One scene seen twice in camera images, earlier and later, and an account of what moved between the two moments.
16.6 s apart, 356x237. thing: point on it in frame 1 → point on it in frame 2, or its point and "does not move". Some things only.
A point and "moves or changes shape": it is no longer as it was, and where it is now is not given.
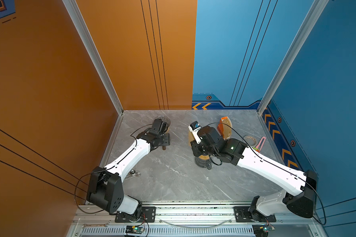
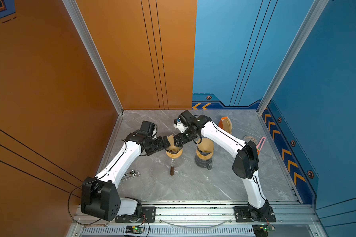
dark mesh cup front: (203, 163) does not move
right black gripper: (194, 146) → (177, 140)
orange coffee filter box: (224, 129) does not move
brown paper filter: (191, 138) moves or changes shape
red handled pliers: (132, 174) does not move
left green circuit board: (134, 229) does not move
